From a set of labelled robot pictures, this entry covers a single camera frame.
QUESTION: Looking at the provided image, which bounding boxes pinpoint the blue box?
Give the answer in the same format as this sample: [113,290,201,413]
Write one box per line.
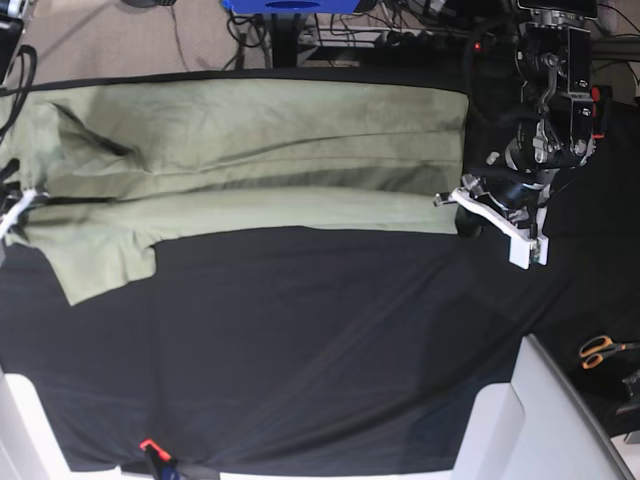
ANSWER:
[222,0,360,15]

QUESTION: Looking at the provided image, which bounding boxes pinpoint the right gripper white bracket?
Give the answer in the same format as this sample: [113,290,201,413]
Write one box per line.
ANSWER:
[1,188,50,239]

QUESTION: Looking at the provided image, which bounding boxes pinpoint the orange handled scissors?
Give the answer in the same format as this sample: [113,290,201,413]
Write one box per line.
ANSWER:
[578,335,639,370]

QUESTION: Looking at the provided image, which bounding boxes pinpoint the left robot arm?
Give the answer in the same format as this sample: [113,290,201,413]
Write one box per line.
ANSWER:
[434,1,608,269]

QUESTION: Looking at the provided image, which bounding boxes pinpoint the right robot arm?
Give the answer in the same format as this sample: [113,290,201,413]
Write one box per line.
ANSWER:
[1,0,49,240]

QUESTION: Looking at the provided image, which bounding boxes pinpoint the white table edge left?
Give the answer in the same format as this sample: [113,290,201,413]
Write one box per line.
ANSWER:
[1,372,71,480]

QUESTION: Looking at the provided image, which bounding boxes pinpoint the red black clamp bottom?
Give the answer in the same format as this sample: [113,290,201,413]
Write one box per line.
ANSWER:
[139,438,182,480]

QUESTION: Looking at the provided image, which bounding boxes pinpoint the black table cloth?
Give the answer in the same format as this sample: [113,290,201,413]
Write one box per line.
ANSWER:
[1,69,639,476]

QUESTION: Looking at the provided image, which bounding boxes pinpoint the light green T-shirt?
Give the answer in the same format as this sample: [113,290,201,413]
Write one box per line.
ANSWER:
[1,79,468,305]

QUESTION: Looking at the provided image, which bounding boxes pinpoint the red black clamp right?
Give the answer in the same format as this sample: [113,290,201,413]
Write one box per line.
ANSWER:
[591,85,612,140]

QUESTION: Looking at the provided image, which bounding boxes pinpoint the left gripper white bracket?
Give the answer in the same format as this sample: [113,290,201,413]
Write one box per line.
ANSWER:
[433,172,550,270]

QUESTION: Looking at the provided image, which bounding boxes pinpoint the black power strip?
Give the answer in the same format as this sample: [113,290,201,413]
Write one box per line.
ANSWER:
[382,30,470,51]

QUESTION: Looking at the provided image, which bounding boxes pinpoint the white plastic bin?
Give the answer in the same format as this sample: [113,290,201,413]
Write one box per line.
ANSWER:
[451,335,634,480]

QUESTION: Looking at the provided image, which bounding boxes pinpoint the red black clamp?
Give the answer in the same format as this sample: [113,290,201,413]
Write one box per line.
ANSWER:
[139,438,182,480]
[591,85,612,140]

